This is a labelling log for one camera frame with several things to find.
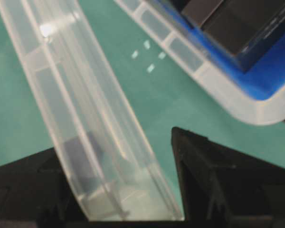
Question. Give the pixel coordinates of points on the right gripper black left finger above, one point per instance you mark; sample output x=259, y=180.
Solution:
x=34, y=193

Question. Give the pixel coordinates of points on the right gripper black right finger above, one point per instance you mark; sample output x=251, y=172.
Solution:
x=224, y=188

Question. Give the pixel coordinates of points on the clear plastic box lid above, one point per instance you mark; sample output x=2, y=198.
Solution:
x=106, y=157

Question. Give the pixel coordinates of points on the clear plastic storage box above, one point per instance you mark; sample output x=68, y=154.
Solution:
x=255, y=97

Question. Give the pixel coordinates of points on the green table cloth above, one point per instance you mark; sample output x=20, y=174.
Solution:
x=161, y=94

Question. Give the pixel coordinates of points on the right black depth camera box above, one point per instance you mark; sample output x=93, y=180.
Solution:
x=243, y=30

